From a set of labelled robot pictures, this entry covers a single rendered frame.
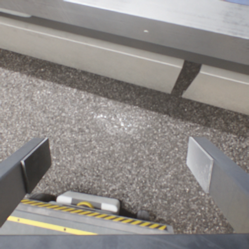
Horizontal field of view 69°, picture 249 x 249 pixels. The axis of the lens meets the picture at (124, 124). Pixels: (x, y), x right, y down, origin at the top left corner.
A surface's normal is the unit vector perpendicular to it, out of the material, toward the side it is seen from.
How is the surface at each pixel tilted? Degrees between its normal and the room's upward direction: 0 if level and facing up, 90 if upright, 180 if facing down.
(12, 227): 0
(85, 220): 0
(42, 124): 0
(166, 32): 90
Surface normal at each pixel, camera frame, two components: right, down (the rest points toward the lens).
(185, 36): -0.30, 0.95
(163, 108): -0.13, -0.10
